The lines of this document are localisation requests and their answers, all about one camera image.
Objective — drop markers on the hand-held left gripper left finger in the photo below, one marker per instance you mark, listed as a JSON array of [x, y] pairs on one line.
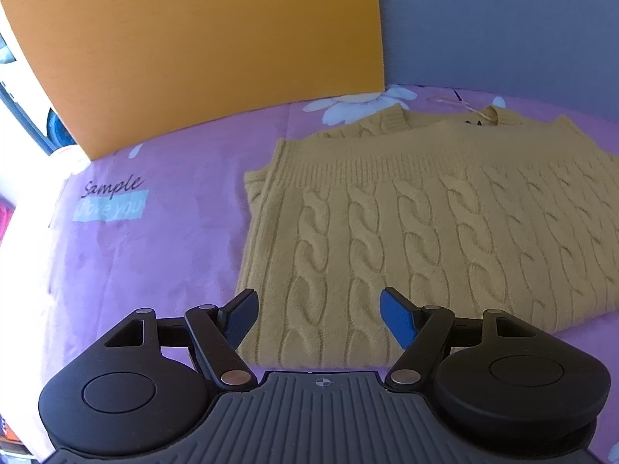
[[239, 316]]

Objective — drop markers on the grey board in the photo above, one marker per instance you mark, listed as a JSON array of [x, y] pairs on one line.
[[493, 24]]

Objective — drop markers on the orange board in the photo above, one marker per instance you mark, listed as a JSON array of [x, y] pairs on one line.
[[193, 43]]

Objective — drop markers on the purple flower-print bedsheet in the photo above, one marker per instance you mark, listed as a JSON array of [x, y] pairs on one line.
[[145, 261]]

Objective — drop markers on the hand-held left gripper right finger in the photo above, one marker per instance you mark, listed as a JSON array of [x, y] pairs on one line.
[[397, 316]]

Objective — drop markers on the white and blue object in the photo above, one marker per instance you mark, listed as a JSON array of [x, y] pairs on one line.
[[34, 106]]

